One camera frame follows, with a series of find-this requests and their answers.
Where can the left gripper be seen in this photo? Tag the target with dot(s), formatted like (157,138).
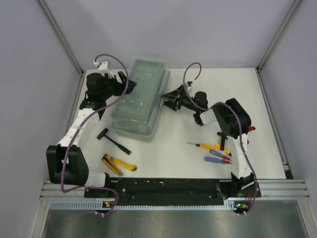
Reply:
(113,80)

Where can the aluminium frame rail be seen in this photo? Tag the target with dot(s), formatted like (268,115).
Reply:
(271,189)

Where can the white cable duct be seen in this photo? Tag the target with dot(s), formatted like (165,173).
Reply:
(103,206)

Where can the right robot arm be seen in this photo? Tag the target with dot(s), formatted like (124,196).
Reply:
(234,123)

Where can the black rubber mallet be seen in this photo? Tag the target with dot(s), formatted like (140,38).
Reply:
(104,132)

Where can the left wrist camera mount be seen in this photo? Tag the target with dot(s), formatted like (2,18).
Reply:
(103,68)

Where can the red handled pliers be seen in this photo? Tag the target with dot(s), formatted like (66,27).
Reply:
(251,128)

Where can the blue screwdriver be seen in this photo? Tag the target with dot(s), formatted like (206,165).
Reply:
(215,153)
(216,160)

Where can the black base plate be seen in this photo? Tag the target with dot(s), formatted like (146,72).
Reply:
(179,191)

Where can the yellow handled screwdriver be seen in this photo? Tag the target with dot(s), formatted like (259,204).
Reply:
(223,150)

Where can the blue screwdriver upper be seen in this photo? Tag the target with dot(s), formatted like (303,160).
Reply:
(215,153)

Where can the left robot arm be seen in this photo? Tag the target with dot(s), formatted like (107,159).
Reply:
(66,162)

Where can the blue screwdriver lower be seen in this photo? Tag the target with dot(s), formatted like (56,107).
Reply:
(216,160)

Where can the small black handled hammer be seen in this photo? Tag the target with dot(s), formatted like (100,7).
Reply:
(222,142)

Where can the orange handled screwdriver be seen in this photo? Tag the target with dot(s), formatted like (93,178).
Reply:
(203,146)

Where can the yellow black utility knife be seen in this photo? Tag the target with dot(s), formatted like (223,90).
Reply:
(111,165)

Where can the green toolbox with clear lid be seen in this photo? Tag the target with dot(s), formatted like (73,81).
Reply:
(136,115)

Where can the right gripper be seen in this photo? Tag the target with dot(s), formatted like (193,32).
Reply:
(174,94)

